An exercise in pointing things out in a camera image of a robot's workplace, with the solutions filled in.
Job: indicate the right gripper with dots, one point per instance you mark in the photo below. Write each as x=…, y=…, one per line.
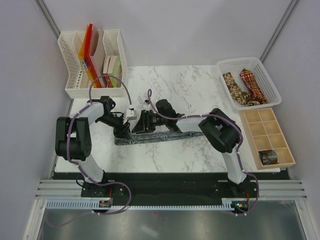
x=144, y=124

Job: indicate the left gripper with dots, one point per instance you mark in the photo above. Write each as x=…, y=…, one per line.
x=122, y=131

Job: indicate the blue grey floral tie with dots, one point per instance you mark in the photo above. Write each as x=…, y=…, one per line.
x=147, y=138

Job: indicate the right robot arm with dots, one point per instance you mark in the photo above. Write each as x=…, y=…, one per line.
x=223, y=134

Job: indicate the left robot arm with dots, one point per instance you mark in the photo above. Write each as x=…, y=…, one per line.
x=73, y=138

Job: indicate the green book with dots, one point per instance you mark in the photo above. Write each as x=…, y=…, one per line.
x=116, y=71

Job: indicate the white file organizer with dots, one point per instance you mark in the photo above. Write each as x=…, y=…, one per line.
x=78, y=82

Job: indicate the red book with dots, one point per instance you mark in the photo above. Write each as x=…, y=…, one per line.
x=105, y=71

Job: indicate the beige cardboard folder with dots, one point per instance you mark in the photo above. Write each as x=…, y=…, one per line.
x=97, y=53

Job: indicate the orange red folder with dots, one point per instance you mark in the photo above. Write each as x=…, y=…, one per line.
x=83, y=54

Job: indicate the gold patterned tie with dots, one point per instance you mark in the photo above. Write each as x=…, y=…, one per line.
x=241, y=97

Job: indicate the red patterned tie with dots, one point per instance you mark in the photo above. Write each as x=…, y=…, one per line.
x=255, y=93

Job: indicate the white plastic basket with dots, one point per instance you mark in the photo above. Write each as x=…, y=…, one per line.
x=263, y=79

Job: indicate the rolled dark tie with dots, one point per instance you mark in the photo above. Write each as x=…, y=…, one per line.
x=268, y=157

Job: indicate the wooden compartment box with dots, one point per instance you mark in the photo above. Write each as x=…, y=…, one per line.
x=263, y=132

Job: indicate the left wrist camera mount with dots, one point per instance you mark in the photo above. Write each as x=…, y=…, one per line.
x=130, y=114

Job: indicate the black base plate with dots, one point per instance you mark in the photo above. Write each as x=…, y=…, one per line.
x=169, y=189

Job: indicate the white cable duct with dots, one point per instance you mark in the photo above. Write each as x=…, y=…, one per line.
x=77, y=204

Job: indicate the aluminium rail frame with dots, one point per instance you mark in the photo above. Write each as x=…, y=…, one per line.
x=68, y=186

